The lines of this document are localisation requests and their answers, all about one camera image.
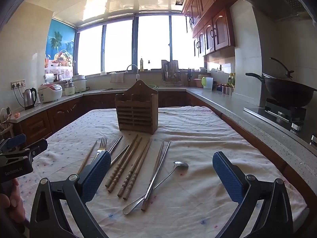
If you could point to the pink hanging cloth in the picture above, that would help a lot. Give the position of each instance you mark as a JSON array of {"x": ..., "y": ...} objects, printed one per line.
[{"x": 117, "y": 77}]

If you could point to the white red rice cooker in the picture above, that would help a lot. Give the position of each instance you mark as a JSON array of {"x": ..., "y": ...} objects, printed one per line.
[{"x": 49, "y": 92}]

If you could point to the clear jug green lid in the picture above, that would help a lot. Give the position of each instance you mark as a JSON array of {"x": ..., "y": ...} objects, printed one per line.
[{"x": 207, "y": 82}]

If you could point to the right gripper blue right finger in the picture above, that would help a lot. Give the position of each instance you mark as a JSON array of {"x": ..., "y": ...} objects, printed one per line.
[{"x": 275, "y": 216}]

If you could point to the tropical fruit poster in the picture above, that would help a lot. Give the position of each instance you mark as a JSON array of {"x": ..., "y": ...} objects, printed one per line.
[{"x": 59, "y": 55}]

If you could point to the steel electric kettle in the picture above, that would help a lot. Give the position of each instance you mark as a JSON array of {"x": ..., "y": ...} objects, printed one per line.
[{"x": 29, "y": 98}]

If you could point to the pink container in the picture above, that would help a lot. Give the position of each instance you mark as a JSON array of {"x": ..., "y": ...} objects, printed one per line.
[{"x": 198, "y": 83}]

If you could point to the kitchen faucet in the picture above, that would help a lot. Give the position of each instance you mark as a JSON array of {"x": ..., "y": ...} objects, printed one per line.
[{"x": 132, "y": 68}]

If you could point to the lower wooden cabinets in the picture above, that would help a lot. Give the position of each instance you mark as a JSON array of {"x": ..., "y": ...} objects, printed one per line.
[{"x": 296, "y": 161}]

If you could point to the person's left hand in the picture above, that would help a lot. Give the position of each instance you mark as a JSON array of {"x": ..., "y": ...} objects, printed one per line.
[{"x": 14, "y": 204}]

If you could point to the yellow detergent bottle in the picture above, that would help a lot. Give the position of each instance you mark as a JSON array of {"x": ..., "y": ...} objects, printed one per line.
[{"x": 141, "y": 65}]

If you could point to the green colander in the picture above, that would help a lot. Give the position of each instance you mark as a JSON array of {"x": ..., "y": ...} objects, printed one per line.
[{"x": 153, "y": 86}]

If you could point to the oil bottles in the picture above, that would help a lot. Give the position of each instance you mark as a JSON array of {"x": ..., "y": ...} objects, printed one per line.
[{"x": 231, "y": 79}]

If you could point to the white dotted tablecloth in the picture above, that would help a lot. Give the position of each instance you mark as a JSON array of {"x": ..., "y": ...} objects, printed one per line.
[{"x": 188, "y": 199}]

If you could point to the tall white cooker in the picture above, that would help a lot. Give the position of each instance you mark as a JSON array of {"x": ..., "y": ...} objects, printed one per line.
[{"x": 79, "y": 83}]

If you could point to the small white cooker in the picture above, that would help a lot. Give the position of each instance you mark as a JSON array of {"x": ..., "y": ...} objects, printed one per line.
[{"x": 69, "y": 88}]

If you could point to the wall power outlet strip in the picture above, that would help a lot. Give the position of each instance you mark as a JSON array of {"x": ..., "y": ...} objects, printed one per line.
[{"x": 18, "y": 84}]

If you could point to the gas stove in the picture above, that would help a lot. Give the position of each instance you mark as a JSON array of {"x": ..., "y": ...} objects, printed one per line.
[{"x": 290, "y": 120}]

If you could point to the wooden cabinets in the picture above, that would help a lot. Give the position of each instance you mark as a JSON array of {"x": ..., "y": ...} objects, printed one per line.
[
  {"x": 211, "y": 24},
  {"x": 296, "y": 161}
]

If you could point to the upper wooden cabinets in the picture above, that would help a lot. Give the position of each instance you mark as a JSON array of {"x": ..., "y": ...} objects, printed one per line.
[{"x": 211, "y": 24}]

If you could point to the steel fork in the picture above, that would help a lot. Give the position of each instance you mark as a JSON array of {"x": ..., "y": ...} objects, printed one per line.
[{"x": 102, "y": 146}]

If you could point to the dish rack with boards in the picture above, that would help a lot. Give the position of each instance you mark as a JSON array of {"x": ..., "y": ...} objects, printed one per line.
[{"x": 171, "y": 74}]

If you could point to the spice jars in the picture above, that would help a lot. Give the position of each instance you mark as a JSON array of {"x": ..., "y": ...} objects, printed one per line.
[{"x": 227, "y": 90}]

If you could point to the black wok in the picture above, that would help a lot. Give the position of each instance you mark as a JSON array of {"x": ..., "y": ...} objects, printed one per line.
[{"x": 286, "y": 92}]

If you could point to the long steel chopstick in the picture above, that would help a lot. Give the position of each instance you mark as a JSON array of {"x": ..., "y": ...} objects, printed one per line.
[{"x": 158, "y": 168}]

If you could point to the wooden utensil holder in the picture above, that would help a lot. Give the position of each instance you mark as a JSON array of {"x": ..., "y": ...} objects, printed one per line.
[{"x": 137, "y": 109}]

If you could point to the paper towel roll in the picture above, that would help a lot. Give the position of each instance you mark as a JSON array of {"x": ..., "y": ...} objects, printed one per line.
[{"x": 49, "y": 78}]

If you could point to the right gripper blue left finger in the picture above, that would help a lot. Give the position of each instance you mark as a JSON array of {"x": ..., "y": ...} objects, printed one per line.
[{"x": 48, "y": 218}]

